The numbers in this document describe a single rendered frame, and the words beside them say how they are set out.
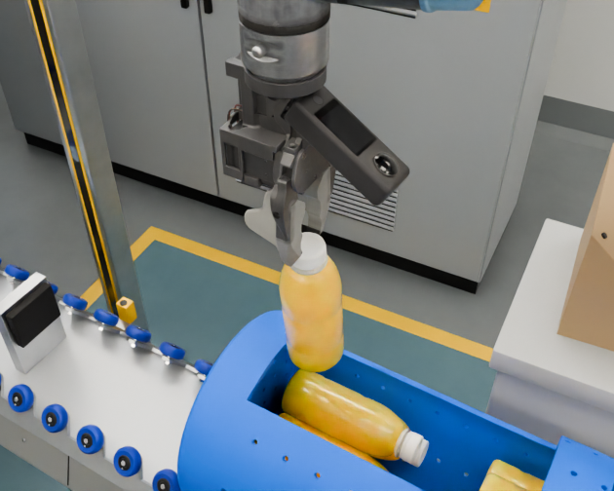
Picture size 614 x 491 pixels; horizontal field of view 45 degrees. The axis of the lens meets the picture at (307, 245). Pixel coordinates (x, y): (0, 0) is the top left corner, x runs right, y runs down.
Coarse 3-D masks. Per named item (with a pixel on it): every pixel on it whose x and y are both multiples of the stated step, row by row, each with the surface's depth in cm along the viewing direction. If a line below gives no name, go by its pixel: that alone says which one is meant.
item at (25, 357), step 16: (16, 288) 121; (32, 288) 121; (48, 288) 122; (0, 304) 118; (16, 304) 119; (32, 304) 120; (48, 304) 123; (0, 320) 118; (16, 320) 118; (32, 320) 121; (48, 320) 125; (16, 336) 120; (32, 336) 123; (48, 336) 129; (64, 336) 133; (16, 352) 123; (32, 352) 127; (48, 352) 130; (16, 368) 128
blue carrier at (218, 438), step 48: (240, 336) 94; (240, 384) 89; (384, 384) 106; (192, 432) 90; (240, 432) 87; (288, 432) 86; (432, 432) 105; (480, 432) 101; (192, 480) 92; (240, 480) 87; (288, 480) 84; (336, 480) 82; (384, 480) 81; (432, 480) 106; (480, 480) 103; (576, 480) 79
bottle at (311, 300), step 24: (288, 288) 77; (312, 288) 76; (336, 288) 78; (288, 312) 80; (312, 312) 78; (336, 312) 81; (288, 336) 84; (312, 336) 82; (336, 336) 84; (312, 360) 85; (336, 360) 87
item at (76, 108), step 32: (32, 0) 122; (64, 0) 123; (64, 32) 126; (64, 64) 128; (64, 96) 133; (64, 128) 139; (96, 128) 141; (96, 160) 144; (96, 192) 147; (96, 224) 154; (96, 256) 162; (128, 256) 164; (128, 288) 169
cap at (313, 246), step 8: (304, 232) 77; (304, 240) 76; (312, 240) 76; (320, 240) 76; (304, 248) 75; (312, 248) 75; (320, 248) 75; (304, 256) 74; (312, 256) 74; (320, 256) 75; (296, 264) 75; (304, 264) 75; (312, 264) 75; (320, 264) 76
